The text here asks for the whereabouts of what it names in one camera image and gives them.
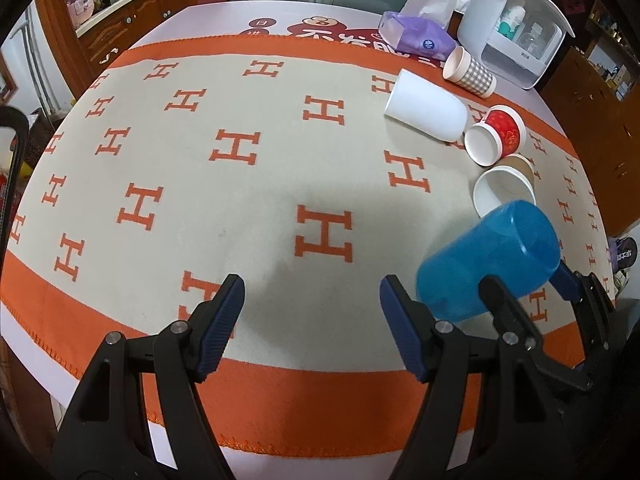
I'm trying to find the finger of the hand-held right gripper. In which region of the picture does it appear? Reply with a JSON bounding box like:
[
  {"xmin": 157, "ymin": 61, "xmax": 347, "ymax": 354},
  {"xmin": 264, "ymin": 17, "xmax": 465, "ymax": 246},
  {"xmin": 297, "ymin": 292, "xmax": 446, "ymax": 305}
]
[
  {"xmin": 552, "ymin": 259, "xmax": 616, "ymax": 377},
  {"xmin": 478, "ymin": 274, "xmax": 597, "ymax": 392}
]

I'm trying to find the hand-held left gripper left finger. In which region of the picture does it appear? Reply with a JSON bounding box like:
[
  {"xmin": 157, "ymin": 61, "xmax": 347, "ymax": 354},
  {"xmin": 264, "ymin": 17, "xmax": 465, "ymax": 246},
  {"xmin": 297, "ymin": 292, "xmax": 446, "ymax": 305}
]
[{"xmin": 50, "ymin": 273, "xmax": 246, "ymax": 480}]

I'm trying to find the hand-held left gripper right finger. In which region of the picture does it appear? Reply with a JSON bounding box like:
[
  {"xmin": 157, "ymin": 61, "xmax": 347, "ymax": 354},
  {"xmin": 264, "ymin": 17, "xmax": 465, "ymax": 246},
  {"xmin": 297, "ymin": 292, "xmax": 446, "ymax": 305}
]
[{"xmin": 379, "ymin": 275, "xmax": 566, "ymax": 480}]

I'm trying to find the blue plastic cup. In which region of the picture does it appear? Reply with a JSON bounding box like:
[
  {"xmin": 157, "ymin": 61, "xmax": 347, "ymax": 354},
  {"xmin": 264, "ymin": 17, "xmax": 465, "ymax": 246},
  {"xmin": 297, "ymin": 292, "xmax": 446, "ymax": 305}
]
[{"xmin": 416, "ymin": 200, "xmax": 562, "ymax": 322}]

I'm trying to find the white tan paper cup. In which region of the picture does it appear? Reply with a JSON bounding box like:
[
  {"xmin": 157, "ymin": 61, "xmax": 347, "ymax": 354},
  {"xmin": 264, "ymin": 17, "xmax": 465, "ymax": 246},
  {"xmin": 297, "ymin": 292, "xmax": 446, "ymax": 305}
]
[{"xmin": 472, "ymin": 154, "xmax": 537, "ymax": 220}]

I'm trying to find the red paper cup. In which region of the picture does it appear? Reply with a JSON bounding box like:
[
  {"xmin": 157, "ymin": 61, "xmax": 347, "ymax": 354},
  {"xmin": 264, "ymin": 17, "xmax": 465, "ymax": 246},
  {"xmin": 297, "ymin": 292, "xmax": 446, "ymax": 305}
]
[{"xmin": 464, "ymin": 105, "xmax": 526, "ymax": 167}]

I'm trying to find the white plastic cup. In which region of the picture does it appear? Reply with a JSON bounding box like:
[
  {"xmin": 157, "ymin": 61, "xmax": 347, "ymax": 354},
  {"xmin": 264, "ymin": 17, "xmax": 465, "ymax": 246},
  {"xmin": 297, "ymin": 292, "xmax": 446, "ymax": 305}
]
[{"xmin": 384, "ymin": 69, "xmax": 470, "ymax": 143}]

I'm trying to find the checkered paper cup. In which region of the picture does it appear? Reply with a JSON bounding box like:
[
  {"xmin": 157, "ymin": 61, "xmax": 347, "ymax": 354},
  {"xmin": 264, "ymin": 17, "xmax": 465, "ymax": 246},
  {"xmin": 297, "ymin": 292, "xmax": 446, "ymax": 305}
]
[{"xmin": 443, "ymin": 46, "xmax": 497, "ymax": 99}]

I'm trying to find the orange patterned blanket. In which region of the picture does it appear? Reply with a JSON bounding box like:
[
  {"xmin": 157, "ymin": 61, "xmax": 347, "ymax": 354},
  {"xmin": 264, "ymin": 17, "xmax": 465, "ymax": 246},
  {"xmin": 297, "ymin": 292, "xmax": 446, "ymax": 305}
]
[{"xmin": 0, "ymin": 35, "xmax": 620, "ymax": 457}]

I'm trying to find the wooden shelf cabinet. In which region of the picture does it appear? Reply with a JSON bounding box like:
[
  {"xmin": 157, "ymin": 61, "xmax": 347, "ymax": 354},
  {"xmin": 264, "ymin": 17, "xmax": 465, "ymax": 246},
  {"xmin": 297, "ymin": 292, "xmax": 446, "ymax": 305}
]
[{"xmin": 542, "ymin": 0, "xmax": 640, "ymax": 241}]

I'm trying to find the teal white bottle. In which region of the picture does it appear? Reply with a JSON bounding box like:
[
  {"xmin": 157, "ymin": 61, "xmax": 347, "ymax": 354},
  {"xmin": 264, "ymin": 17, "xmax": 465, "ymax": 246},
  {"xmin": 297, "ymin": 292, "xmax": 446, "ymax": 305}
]
[{"xmin": 497, "ymin": 5, "xmax": 527, "ymax": 41}]

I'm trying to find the white storage organiser box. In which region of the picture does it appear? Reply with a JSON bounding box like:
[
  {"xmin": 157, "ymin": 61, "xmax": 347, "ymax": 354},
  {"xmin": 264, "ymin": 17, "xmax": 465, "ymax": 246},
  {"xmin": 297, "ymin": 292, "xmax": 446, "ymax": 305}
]
[{"xmin": 452, "ymin": 0, "xmax": 576, "ymax": 91}]

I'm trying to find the purple tissue pack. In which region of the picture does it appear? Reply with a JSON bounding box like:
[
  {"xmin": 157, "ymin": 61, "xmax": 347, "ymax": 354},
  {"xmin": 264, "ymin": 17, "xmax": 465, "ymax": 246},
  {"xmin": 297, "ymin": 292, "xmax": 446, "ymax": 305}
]
[{"xmin": 377, "ymin": 11, "xmax": 458, "ymax": 63}]

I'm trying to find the white printed table cover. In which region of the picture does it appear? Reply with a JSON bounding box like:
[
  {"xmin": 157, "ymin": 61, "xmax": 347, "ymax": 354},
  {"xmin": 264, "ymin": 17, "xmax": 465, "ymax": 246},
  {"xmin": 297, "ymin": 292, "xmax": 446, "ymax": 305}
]
[{"xmin": 0, "ymin": 2, "xmax": 621, "ymax": 480}]

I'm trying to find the white tissue sheet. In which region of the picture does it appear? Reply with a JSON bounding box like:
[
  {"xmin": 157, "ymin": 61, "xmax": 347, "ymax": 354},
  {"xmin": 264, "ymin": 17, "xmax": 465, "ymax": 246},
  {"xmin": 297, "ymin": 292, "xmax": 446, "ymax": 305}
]
[{"xmin": 400, "ymin": 0, "xmax": 455, "ymax": 28}]

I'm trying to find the wooden kitchen cabinet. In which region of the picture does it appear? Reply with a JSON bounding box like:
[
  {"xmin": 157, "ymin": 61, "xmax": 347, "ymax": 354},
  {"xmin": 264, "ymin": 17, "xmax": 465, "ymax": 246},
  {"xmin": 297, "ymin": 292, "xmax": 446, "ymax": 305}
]
[{"xmin": 35, "ymin": 0, "xmax": 192, "ymax": 126}]

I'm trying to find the pink appliance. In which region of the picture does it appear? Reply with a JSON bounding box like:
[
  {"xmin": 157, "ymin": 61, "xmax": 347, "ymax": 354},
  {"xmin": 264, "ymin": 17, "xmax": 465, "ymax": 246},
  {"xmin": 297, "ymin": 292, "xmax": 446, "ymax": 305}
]
[{"xmin": 70, "ymin": 0, "xmax": 97, "ymax": 30}]

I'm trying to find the black chair frame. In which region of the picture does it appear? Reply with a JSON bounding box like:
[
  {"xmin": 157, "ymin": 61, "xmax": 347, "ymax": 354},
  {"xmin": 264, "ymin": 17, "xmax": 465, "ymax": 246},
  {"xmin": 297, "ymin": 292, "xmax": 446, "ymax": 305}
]
[{"xmin": 0, "ymin": 105, "xmax": 29, "ymax": 253}]

